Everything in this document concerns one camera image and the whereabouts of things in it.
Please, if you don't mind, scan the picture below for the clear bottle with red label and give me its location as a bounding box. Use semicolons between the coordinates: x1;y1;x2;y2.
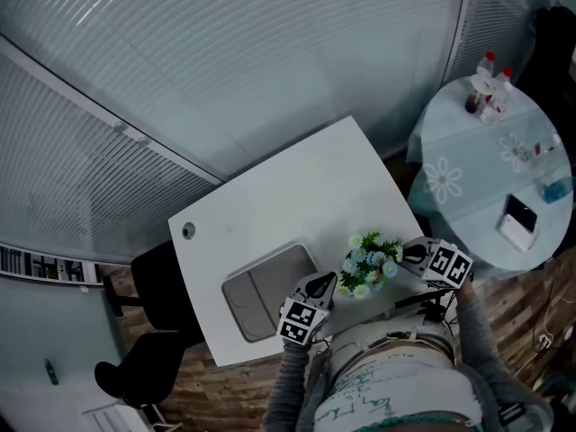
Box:
530;131;563;164

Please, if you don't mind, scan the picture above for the blue plastic bottle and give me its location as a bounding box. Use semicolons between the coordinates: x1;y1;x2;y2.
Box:
541;177;575;205

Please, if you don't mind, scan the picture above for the black office chair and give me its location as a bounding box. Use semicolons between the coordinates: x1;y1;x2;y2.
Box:
94;240;206;411

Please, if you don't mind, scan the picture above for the white table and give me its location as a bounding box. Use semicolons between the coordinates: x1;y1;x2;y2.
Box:
167;114;427;368

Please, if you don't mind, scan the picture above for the black waist-mounted device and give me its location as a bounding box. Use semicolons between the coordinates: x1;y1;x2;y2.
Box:
393;285;456;324

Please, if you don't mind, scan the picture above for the black smartphone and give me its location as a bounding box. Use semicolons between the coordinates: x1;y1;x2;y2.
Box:
503;193;539;234

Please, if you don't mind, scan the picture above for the frosted glass door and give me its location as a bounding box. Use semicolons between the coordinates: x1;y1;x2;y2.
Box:
0;276;132;432

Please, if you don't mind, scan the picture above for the grey strap buckle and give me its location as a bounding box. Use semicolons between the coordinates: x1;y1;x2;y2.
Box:
496;401;527;428

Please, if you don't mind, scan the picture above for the grey tray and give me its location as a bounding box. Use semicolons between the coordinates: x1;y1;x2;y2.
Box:
220;243;319;344

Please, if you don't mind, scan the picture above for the person's torso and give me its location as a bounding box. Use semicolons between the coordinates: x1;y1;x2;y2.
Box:
299;303;557;432

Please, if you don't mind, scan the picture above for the person's left forearm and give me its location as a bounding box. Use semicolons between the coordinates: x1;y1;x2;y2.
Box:
262;338;312;432

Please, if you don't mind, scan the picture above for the white box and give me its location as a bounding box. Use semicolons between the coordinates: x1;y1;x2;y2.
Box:
496;213;540;254

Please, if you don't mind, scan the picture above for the person's right forearm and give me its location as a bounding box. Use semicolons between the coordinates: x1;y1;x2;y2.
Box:
453;275;555;432

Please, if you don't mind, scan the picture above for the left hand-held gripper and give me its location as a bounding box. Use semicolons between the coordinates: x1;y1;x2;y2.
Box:
275;271;339;347

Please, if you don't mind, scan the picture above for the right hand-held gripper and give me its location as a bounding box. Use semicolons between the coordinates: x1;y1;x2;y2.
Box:
400;236;475;290

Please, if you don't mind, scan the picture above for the clear bottle with red cap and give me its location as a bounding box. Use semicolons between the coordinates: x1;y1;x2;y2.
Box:
494;66;514;101
477;50;497;85

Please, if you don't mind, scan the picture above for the pale blue floral tablecloth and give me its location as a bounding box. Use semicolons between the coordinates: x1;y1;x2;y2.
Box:
406;76;575;275

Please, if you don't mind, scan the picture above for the snake-print belt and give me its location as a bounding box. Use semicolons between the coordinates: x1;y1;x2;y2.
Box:
355;330;455;360

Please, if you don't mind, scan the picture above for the glass partition with blinds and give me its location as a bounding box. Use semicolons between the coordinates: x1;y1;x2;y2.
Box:
0;0;536;265

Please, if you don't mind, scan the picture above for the dark door handle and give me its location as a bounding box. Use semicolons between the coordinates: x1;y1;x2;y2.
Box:
43;357;60;387

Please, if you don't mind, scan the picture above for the turquoise bead necklace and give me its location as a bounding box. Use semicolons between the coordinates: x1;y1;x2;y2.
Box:
355;411;483;432

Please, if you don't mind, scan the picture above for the blue white flower bouquet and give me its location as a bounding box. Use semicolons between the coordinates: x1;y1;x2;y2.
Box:
337;230;405;300

